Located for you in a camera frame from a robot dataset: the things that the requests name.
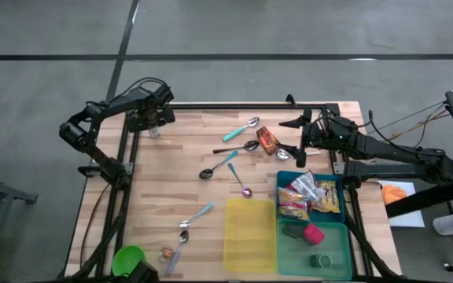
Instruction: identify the red-lid paprika tin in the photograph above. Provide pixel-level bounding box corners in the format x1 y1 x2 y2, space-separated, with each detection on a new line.
303 222 326 247

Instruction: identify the brown snack bar wrapper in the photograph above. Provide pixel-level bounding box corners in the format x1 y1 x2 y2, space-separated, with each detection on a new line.
255 126 282 156

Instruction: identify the white paper sheet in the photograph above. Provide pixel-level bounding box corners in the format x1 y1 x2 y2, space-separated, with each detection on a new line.
377 179 426 229

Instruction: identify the orange round object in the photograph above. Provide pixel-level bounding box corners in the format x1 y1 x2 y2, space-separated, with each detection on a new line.
381 184 408 206

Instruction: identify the all-black metal spoon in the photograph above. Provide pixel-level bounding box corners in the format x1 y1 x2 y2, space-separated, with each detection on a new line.
212 140 260 155

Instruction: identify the silver snack packet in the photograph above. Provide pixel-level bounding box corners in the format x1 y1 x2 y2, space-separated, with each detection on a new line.
288 171 326 202

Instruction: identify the light-blue-handled silver utensil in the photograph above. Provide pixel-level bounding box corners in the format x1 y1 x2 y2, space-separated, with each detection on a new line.
179 202 215 230

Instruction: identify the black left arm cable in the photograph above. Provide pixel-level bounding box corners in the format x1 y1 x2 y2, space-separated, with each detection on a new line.
108 76 168 103

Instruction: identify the small silver spoon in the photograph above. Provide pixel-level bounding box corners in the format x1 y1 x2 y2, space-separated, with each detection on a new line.
275 148 322 162

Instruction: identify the small amber glass jar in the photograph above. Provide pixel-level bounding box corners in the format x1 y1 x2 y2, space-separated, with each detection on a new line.
158 246 175 263

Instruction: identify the blue plastic bin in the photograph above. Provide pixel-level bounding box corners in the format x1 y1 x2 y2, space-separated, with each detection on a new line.
275 170 346 224

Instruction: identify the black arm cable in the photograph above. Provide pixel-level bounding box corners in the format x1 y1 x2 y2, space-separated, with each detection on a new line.
108 76 168 103
366 109 395 145

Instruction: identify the yellow snack bag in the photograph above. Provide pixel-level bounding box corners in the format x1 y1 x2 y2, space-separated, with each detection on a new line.
311 179 341 215

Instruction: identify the yellow plastic bin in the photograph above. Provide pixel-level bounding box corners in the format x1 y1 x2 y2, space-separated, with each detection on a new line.
223 197 278 274

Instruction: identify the black-bowl blue-handled spoon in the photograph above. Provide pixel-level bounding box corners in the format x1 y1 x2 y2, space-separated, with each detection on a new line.
198 150 240 181

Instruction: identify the lavender-handled silver spoon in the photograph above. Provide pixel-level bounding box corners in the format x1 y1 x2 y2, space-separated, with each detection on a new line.
164 230 190 277

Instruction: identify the green black pepper tin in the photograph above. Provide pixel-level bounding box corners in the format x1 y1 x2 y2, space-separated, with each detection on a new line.
281 222 307 241

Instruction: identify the orange ramen noodle packet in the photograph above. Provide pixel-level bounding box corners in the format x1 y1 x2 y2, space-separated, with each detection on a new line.
276 186 311 222

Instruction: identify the iridescent rainbow spoon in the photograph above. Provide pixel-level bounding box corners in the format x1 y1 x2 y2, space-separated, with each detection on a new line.
226 162 253 199

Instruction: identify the green plastic bin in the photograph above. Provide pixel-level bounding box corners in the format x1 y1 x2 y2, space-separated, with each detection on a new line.
276 219 354 281

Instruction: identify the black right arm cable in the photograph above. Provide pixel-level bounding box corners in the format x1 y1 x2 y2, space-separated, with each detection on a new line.
366 109 395 145

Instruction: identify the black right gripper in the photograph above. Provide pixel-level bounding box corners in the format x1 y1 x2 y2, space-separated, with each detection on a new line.
279 108 360 168

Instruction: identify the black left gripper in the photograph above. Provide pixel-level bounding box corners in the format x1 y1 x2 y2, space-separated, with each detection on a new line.
127 84 176 133

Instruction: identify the teal-handled silver spoon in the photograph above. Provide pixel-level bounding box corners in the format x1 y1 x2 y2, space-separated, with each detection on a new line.
221 116 261 143

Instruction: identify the green-lid glass spice jar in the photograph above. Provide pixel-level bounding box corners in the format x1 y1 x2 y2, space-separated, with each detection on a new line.
309 253 333 270

